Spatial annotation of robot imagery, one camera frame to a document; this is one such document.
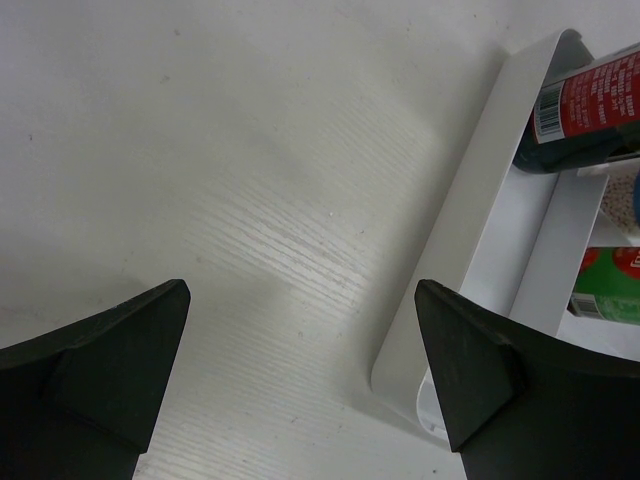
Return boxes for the green label chili sauce bottle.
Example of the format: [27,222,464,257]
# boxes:
[568,247,639,325]

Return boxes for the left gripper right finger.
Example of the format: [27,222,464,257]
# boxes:
[415,280,639,479]

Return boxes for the white divided organizer tray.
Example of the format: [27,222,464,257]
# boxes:
[370,28,640,444]

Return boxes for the dark soy sauce bottle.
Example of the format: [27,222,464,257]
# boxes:
[513,44,639,174]

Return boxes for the white granule jar blue label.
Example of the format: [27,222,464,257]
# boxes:
[600,169,639,246]

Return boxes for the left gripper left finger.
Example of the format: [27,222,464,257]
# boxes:
[1,279,191,479]

